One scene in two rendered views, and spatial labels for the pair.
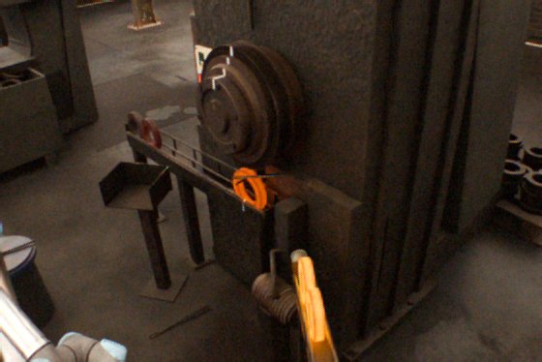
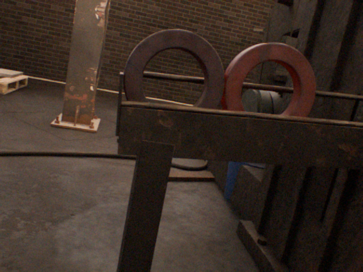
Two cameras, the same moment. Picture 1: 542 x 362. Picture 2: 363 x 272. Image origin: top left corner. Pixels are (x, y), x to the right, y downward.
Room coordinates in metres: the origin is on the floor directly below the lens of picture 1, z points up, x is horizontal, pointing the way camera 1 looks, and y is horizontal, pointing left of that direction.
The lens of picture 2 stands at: (2.07, 1.32, 0.70)
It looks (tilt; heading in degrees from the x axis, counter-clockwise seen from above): 11 degrees down; 297
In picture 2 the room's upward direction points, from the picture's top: 11 degrees clockwise
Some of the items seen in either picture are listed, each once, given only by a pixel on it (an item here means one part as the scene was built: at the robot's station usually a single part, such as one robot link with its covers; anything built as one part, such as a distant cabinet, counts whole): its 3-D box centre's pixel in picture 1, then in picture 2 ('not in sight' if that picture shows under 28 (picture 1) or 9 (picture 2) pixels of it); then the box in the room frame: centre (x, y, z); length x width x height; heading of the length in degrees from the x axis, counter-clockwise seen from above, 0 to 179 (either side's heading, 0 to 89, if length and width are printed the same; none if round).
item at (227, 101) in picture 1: (221, 115); not in sight; (1.47, 0.16, 1.12); 0.28 x 0.06 x 0.28; 39
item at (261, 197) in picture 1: (249, 190); not in sight; (1.54, 0.09, 0.75); 0.18 x 0.03 x 0.18; 40
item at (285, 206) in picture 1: (290, 227); not in sight; (1.36, -0.07, 0.68); 0.11 x 0.08 x 0.24; 129
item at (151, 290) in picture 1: (148, 234); not in sight; (1.76, 0.63, 0.36); 0.26 x 0.20 x 0.72; 74
